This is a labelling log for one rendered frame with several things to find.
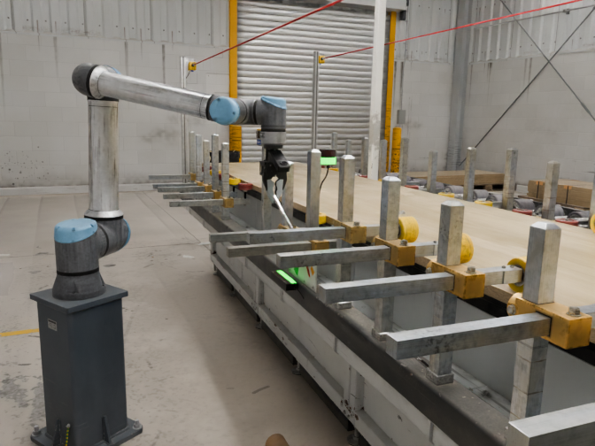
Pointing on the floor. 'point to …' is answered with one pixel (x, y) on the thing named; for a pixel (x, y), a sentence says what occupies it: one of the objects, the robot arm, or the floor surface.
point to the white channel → (376, 88)
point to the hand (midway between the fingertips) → (274, 200)
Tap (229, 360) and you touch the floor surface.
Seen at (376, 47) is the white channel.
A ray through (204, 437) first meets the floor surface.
